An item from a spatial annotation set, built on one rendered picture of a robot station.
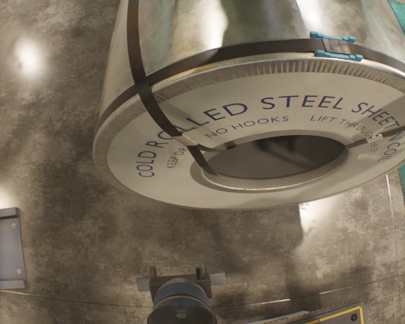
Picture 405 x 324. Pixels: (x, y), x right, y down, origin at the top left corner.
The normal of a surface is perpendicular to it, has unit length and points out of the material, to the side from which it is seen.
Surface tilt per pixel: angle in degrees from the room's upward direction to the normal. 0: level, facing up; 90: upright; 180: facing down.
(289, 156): 28
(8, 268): 0
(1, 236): 0
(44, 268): 0
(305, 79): 90
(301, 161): 39
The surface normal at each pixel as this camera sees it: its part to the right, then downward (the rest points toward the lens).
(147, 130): 0.04, 0.92
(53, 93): 0.07, -0.38
